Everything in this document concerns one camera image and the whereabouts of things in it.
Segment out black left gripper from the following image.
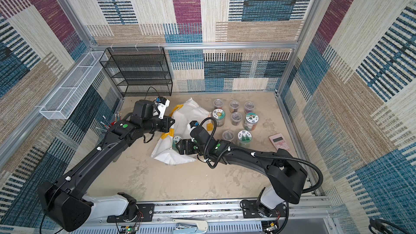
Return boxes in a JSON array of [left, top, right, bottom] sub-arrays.
[[142, 115, 177, 135]]

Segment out green label jar red contents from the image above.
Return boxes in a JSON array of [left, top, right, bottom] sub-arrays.
[[172, 136, 182, 147]]

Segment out white canvas tote bag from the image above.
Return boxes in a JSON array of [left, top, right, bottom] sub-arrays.
[[151, 98, 210, 165]]

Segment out green label seed jar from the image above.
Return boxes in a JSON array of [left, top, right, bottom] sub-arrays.
[[211, 108, 226, 127]]

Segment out clear plastic seed jar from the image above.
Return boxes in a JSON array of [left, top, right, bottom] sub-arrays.
[[213, 99, 224, 109]]

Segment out clear seed jar purple contents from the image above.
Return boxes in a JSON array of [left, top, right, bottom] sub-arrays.
[[231, 112, 243, 126]]

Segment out clear seed jar red contents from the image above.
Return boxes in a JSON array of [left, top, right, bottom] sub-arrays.
[[229, 100, 239, 113]]

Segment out clear seed jar dark contents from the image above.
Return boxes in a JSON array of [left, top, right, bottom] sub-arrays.
[[244, 101, 255, 114]]

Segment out clear seed jar brown contents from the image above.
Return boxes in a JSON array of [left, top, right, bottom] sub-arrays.
[[222, 130, 235, 143]]

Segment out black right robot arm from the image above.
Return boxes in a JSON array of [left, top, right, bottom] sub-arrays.
[[206, 139, 307, 210]]

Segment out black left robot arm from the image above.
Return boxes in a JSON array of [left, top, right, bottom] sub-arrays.
[[37, 116, 175, 232]]

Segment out bundle of coloured pencils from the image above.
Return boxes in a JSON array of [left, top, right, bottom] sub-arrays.
[[95, 112, 121, 131]]

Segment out pink calculator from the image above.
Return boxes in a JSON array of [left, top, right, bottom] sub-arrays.
[[269, 133, 290, 151]]

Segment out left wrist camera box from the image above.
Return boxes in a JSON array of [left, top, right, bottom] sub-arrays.
[[130, 96, 170, 125]]

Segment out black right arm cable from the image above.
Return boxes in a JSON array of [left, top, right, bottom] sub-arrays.
[[198, 116, 324, 194]]

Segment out black wire mesh shelf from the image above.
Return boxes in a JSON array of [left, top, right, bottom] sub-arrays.
[[99, 47, 173, 97]]

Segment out white handle tool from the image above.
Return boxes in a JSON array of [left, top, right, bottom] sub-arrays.
[[172, 219, 209, 234]]

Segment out white wire mesh basket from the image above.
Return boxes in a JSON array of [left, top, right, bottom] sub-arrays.
[[40, 52, 104, 120]]

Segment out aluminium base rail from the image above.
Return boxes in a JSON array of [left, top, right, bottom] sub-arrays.
[[76, 196, 342, 234]]

